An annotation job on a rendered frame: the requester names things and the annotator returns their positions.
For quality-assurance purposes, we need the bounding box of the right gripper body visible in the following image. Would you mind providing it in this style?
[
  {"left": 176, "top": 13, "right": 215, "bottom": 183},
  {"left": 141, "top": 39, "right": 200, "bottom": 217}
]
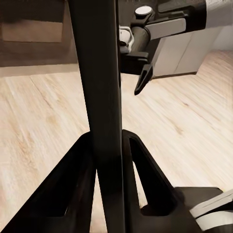
[{"left": 120, "top": 33, "right": 150, "bottom": 75}]

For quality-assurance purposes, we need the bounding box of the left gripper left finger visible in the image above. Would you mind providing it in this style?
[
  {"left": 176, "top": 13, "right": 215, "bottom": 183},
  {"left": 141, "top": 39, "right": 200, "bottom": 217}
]
[{"left": 0, "top": 131, "right": 97, "bottom": 233}]

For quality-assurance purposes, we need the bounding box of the poster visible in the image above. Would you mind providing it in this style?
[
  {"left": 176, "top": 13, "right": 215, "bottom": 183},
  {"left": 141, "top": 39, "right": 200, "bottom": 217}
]
[{"left": 68, "top": 0, "right": 125, "bottom": 233}]

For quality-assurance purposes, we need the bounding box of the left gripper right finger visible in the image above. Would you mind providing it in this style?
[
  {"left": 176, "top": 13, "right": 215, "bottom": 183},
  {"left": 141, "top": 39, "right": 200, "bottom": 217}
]
[{"left": 122, "top": 129, "right": 203, "bottom": 233}]

